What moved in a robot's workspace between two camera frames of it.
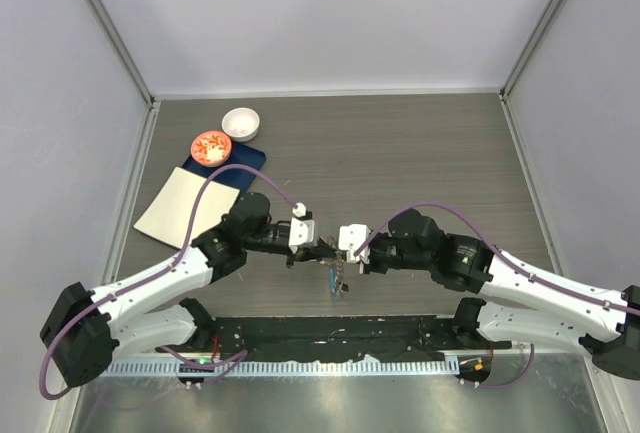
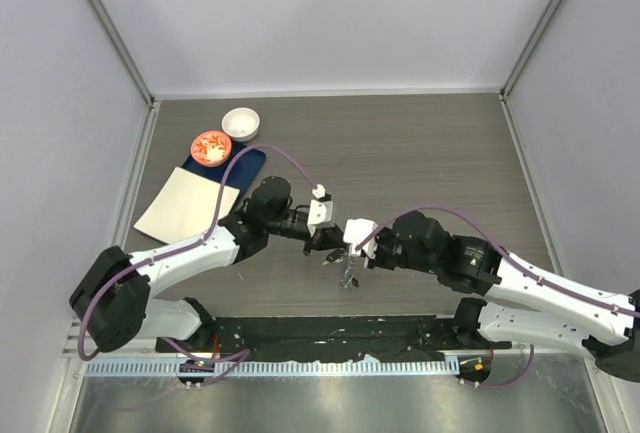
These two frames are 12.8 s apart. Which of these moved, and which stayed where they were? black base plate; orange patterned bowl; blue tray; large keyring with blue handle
Moved: large keyring with blue handle
Stayed: blue tray; black base plate; orange patterned bowl
